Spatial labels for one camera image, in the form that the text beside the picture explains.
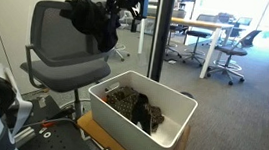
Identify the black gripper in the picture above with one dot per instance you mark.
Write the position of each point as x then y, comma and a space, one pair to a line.
138, 8

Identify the olive dotted sock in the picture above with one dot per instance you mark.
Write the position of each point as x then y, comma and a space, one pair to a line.
123, 100

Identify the black garment on backrest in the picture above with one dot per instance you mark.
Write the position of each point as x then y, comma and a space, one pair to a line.
93, 19

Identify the grey mesh office chair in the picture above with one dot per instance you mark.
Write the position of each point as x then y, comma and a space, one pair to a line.
60, 57

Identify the black sock in bin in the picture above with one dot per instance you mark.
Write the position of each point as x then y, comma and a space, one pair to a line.
140, 113

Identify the grey rolling office chair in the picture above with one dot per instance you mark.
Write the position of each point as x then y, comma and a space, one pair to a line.
228, 67

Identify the long white office table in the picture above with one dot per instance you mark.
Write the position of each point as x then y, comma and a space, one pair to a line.
160, 34

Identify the dark blue drafting stool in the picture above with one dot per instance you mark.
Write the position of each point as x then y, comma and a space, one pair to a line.
195, 54

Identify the white plastic storage bin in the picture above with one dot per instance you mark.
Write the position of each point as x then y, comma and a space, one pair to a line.
176, 109

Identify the wooden side table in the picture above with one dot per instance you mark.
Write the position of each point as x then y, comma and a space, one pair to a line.
97, 133

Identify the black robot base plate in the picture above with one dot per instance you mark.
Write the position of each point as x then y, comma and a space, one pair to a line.
51, 131

